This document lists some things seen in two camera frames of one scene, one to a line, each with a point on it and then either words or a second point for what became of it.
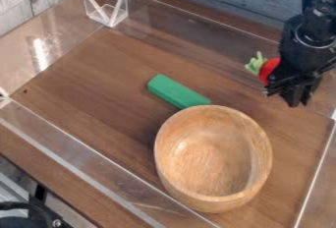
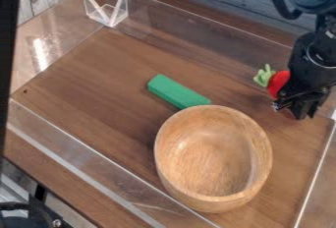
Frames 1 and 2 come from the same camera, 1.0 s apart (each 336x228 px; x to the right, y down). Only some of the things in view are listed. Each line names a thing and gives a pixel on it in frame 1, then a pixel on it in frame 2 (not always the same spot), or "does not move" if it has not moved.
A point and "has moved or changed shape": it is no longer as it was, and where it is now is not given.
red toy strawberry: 263,66 has moved or changed shape
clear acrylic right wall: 318,209 does not move
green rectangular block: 175,92 does not move
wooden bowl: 213,154 does not move
